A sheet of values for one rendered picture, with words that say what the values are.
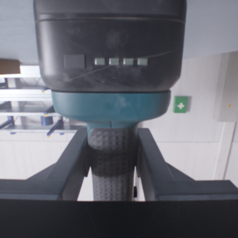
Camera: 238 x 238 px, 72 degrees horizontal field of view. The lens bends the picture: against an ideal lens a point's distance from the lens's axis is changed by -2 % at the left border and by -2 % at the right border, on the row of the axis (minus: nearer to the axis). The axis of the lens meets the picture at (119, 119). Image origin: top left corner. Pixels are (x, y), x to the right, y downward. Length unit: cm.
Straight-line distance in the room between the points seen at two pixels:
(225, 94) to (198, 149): 183
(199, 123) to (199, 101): 66
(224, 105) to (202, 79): 89
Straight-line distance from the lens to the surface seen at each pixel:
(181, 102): 491
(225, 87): 517
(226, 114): 536
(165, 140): 532
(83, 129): 15
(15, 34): 23
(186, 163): 591
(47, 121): 438
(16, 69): 89
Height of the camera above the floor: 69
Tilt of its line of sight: 17 degrees up
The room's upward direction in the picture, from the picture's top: 180 degrees counter-clockwise
